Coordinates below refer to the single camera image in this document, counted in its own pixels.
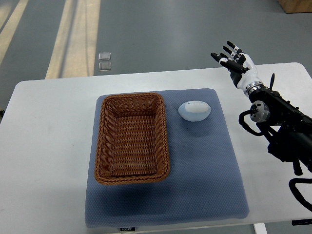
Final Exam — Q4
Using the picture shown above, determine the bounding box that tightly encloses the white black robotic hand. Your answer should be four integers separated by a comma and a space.
211, 41, 264, 97

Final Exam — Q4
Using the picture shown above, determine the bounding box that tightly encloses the light blue plush toy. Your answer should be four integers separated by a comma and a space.
178, 100, 211, 122

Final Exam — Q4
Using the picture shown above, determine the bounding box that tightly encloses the white table leg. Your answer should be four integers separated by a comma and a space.
253, 223, 268, 234

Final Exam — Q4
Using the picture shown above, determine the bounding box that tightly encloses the floor metal plate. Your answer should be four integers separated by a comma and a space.
98, 52, 111, 61
98, 61, 111, 71

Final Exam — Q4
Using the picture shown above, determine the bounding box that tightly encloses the brown wicker basket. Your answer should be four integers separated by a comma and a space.
94, 93, 170, 185

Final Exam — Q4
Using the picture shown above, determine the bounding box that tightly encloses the lower floor metal plate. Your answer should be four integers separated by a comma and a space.
98, 61, 111, 71

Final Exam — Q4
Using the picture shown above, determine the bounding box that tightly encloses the black cable loop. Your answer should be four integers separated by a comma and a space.
288, 178, 312, 212

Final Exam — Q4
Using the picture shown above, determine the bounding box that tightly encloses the upper floor metal plate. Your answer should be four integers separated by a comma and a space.
98, 52, 111, 61

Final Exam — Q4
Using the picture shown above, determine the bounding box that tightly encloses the blue foam mat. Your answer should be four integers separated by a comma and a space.
85, 89, 249, 228

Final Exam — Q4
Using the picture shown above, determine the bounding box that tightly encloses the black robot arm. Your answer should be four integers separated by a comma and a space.
238, 81, 312, 176

